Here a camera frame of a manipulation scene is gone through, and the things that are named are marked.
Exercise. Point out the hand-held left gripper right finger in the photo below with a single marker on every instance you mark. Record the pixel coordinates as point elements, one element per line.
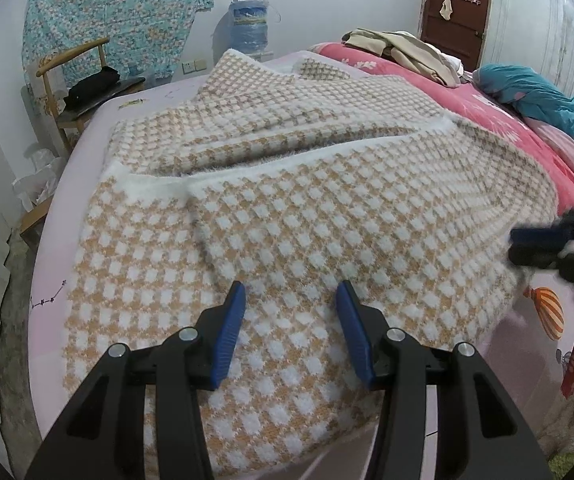
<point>354,335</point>

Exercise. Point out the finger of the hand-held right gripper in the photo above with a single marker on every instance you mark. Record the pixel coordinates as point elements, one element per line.
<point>537,235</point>
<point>537,256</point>

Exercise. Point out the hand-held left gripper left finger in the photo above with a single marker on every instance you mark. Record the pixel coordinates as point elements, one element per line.
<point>229,330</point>

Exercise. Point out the beige white houndstooth coat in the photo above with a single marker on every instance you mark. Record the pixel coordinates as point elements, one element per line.
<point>317,200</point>

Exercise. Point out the beige clothes pile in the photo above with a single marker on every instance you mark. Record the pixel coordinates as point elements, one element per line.
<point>407,52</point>

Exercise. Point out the pink striped quilt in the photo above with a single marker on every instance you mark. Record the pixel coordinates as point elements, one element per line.
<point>567,152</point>

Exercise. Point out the pink floral blanket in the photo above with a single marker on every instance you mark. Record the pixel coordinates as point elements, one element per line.
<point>492,115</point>

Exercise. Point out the teal garment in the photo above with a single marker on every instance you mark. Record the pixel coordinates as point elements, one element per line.
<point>542,95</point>

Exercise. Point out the white cloth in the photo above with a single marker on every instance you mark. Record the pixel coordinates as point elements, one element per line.
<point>449,62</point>

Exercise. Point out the green plush mat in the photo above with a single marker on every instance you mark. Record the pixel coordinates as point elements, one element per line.
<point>564,467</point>

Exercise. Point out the white wardrobe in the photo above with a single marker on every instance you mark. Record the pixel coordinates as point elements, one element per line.
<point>532,20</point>

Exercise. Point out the brown wooden door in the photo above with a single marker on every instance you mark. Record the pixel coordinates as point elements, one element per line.
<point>454,35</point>

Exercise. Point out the low wooden stool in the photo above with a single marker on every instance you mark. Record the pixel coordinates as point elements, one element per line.
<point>34,217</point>

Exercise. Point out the small beige hanging cloth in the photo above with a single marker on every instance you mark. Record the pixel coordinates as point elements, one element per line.
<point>446,9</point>

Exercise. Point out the white plastic bags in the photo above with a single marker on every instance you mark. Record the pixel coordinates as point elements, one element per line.
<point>39,175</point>

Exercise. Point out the wooden chair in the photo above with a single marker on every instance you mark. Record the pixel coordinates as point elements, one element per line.
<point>67,115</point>

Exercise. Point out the black bag on chair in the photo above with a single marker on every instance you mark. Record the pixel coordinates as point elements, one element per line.
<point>94,85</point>

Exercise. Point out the blue water bottle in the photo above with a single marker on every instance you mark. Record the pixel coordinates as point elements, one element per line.
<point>249,25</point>

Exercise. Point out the teal floral hanging cloth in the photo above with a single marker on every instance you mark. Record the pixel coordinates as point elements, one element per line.
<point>117,10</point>

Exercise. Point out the wall socket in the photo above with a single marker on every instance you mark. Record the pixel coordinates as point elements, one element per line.
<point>193,66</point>

